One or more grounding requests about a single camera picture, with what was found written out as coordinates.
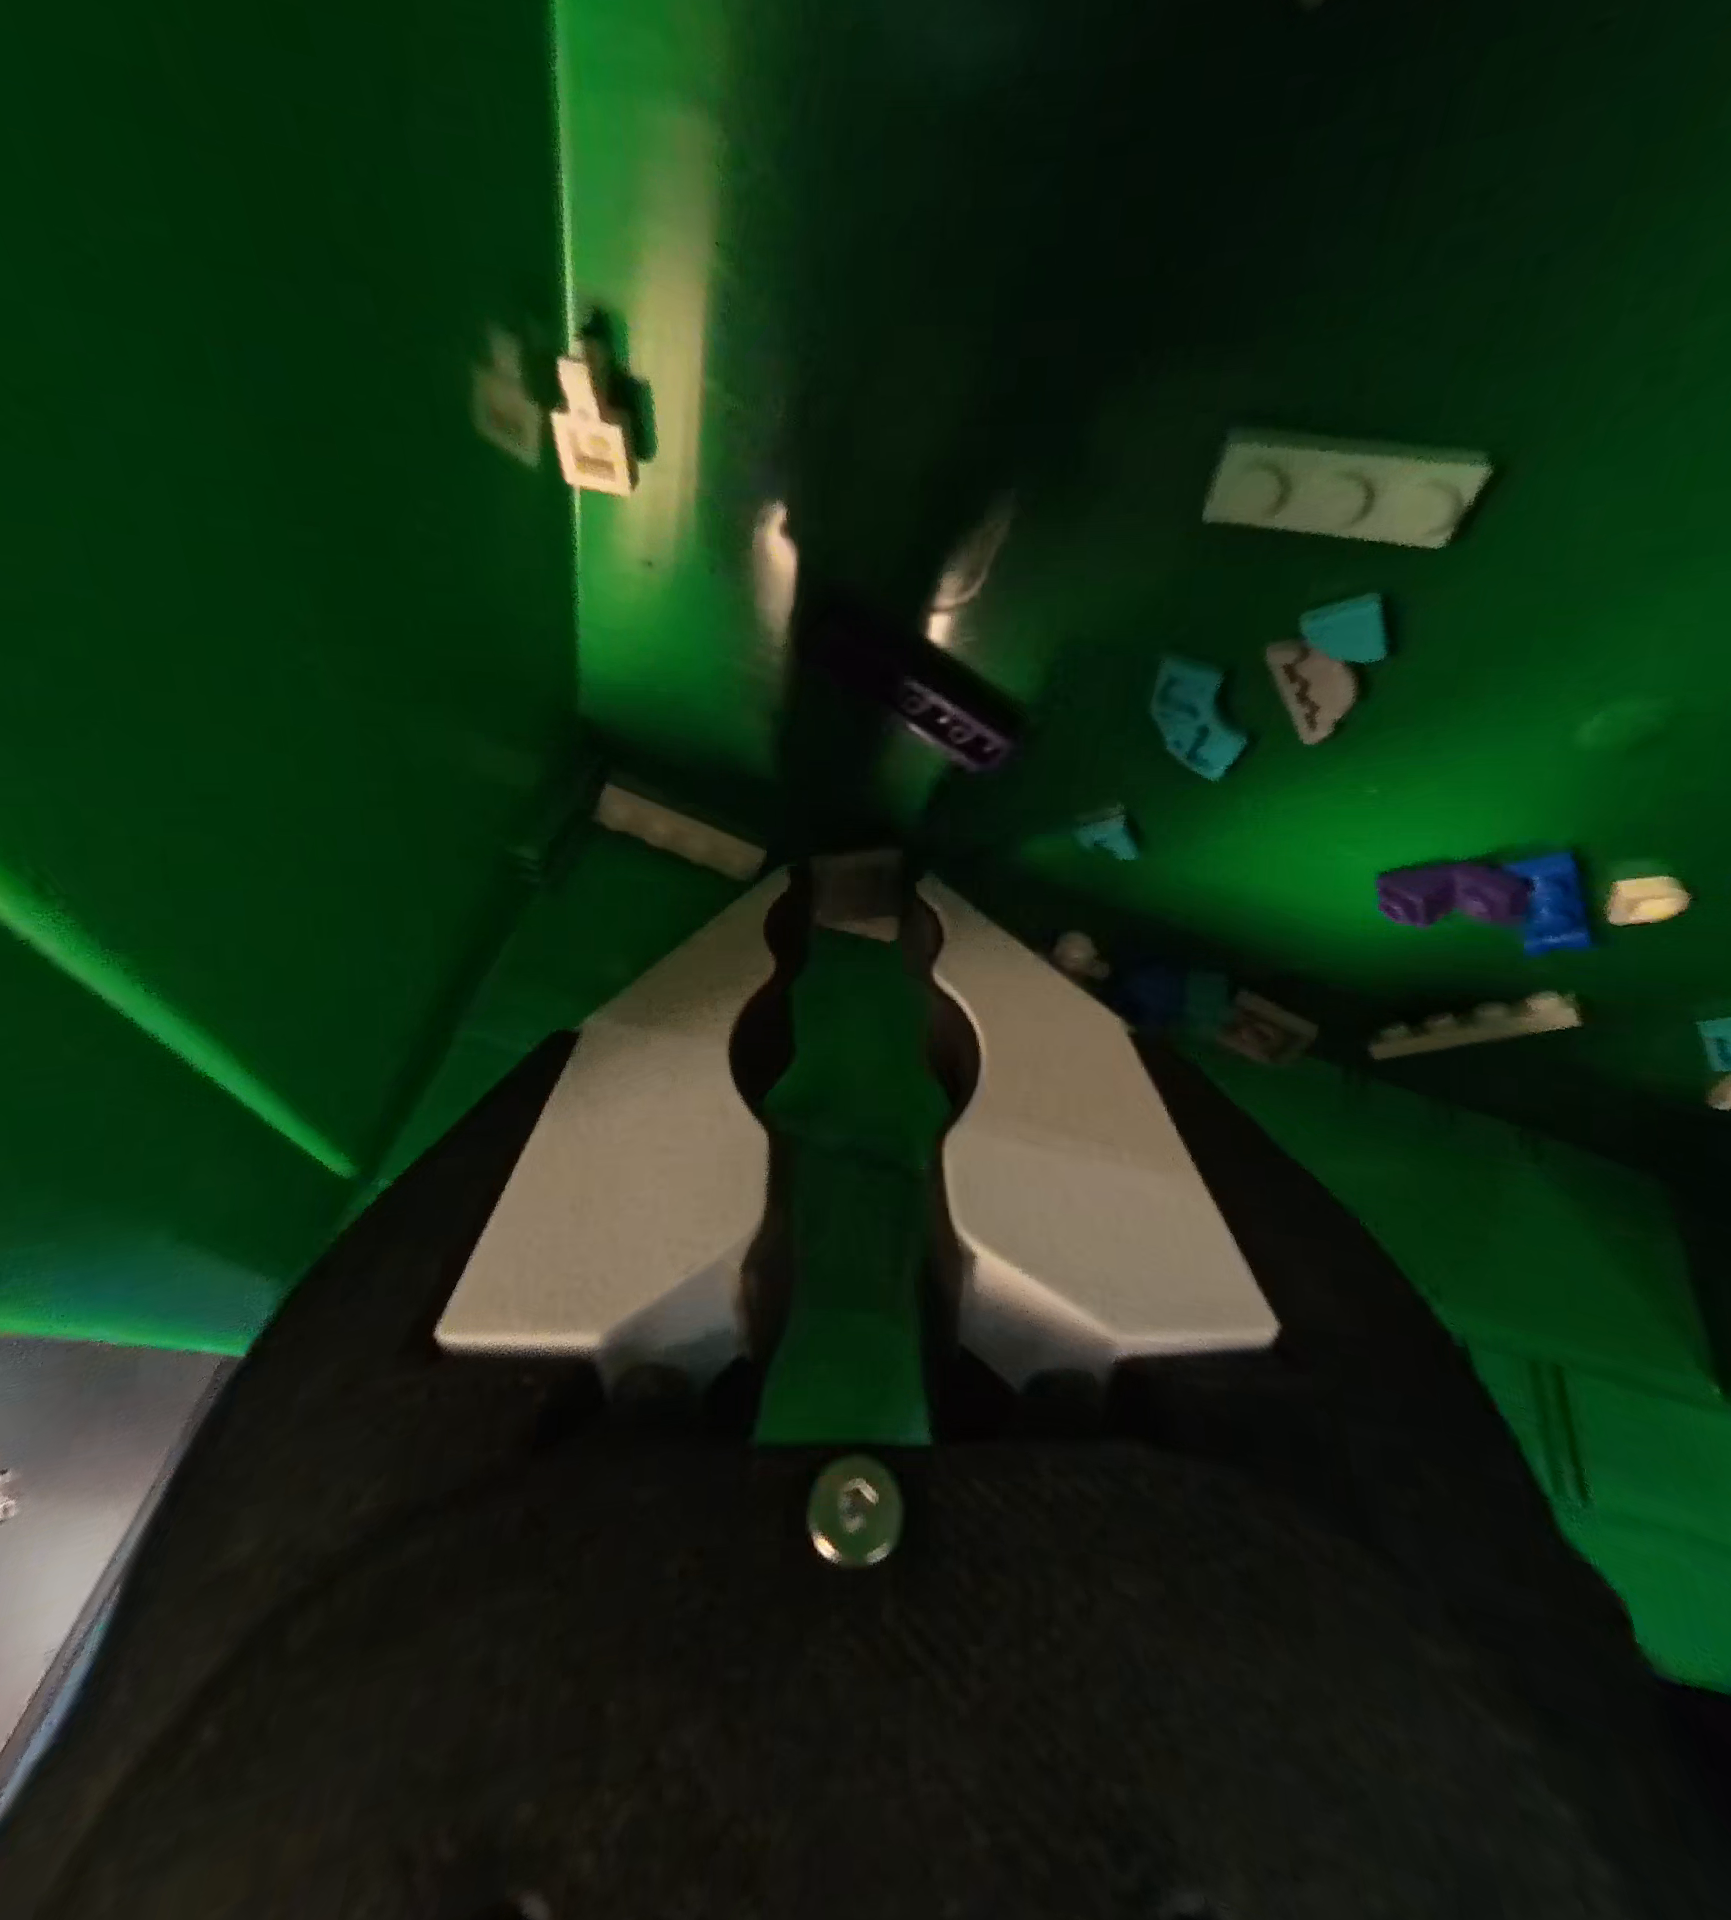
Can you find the blue lego plate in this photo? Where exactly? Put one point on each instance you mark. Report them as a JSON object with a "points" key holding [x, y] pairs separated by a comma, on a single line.
{"points": [[1557, 902]]}

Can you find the purple lego piece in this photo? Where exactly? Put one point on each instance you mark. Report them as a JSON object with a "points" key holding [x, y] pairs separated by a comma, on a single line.
{"points": [[1449, 895]]}

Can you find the white printed lego slope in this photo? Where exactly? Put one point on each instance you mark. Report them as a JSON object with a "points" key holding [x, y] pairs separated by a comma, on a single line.
{"points": [[1311, 693]]}

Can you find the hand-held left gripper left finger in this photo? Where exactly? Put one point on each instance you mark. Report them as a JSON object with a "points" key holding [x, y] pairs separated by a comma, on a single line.
{"points": [[609, 1171]]}

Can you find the green plastic bin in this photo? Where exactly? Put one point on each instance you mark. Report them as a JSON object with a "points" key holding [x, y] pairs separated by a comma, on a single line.
{"points": [[204, 601]]}

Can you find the pale yellow round lego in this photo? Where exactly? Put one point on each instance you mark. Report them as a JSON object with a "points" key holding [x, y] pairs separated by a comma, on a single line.
{"points": [[1645, 896]]}

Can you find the small teal lego piece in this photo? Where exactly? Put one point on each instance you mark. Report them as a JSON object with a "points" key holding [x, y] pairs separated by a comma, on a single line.
{"points": [[1107, 835]]}

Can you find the dark blue lego piece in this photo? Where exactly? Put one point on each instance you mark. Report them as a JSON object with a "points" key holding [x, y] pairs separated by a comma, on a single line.
{"points": [[1149, 993]]}

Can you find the teal lego slope piece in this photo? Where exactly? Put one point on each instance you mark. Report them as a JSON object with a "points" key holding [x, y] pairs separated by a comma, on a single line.
{"points": [[1345, 631]]}

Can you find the dark purple lego brick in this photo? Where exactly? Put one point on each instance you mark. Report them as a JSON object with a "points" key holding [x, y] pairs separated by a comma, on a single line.
{"points": [[947, 703]]}

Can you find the white long lego plate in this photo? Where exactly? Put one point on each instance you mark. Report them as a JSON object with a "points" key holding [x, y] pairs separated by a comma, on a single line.
{"points": [[677, 832]]}

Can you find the teal lego corner piece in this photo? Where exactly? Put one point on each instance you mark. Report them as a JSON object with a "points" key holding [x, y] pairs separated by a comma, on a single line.
{"points": [[1195, 720]]}

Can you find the white narrow lego plate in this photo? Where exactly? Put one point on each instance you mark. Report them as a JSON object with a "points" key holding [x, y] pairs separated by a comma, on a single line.
{"points": [[1473, 1028]]}

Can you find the printed lego tile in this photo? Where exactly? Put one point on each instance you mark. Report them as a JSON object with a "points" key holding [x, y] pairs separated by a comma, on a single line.
{"points": [[1269, 1028]]}

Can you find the small white lego bracket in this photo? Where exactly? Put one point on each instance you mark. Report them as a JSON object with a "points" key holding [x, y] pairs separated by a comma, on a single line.
{"points": [[596, 433]]}

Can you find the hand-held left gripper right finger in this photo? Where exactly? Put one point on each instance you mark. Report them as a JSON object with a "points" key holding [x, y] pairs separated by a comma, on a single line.
{"points": [[1089, 1185]]}

